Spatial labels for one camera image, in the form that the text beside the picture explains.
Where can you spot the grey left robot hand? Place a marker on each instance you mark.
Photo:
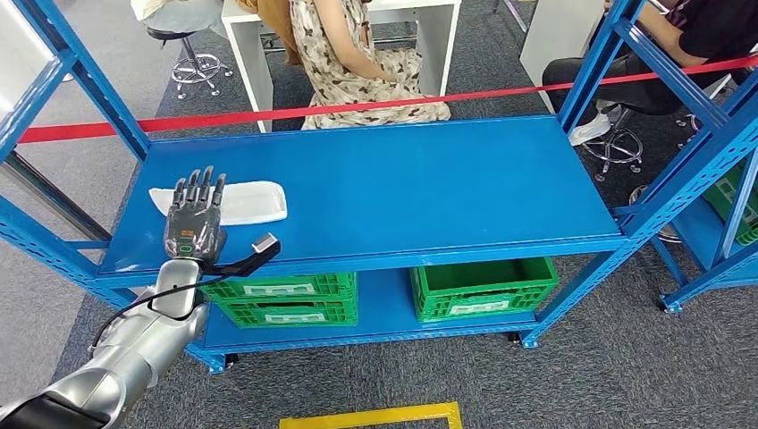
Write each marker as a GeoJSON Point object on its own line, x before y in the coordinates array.
{"type": "Point", "coordinates": [192, 228]}

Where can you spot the white plastic part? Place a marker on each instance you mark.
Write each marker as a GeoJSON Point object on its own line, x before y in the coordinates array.
{"type": "Point", "coordinates": [254, 204]}

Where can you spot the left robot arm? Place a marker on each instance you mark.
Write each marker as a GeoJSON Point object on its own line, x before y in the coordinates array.
{"type": "Point", "coordinates": [136, 349]}

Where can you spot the blue metal shelf rack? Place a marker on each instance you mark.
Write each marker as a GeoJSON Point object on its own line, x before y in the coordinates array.
{"type": "Point", "coordinates": [385, 183]}
{"type": "Point", "coordinates": [704, 237]}

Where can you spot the green plastic crate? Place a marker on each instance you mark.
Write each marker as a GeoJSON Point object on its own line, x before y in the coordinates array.
{"type": "Point", "coordinates": [521, 296]}
{"type": "Point", "coordinates": [337, 314]}
{"type": "Point", "coordinates": [725, 201]}
{"type": "Point", "coordinates": [331, 287]}

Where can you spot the red barrier tape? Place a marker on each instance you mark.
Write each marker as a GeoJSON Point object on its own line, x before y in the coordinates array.
{"type": "Point", "coordinates": [296, 111]}

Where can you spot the swivel stool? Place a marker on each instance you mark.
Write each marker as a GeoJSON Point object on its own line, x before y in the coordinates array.
{"type": "Point", "coordinates": [616, 145]}
{"type": "Point", "coordinates": [195, 65]}

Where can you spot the person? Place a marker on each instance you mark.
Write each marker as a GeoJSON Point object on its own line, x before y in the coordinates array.
{"type": "Point", "coordinates": [622, 83]}
{"type": "Point", "coordinates": [355, 77]}
{"type": "Point", "coordinates": [177, 15]}

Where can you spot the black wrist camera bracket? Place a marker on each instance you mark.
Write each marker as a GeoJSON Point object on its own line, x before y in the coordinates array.
{"type": "Point", "coordinates": [237, 267]}

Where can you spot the silver stanchion post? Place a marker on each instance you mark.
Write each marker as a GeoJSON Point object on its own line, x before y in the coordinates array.
{"type": "Point", "coordinates": [642, 195]}
{"type": "Point", "coordinates": [59, 198]}

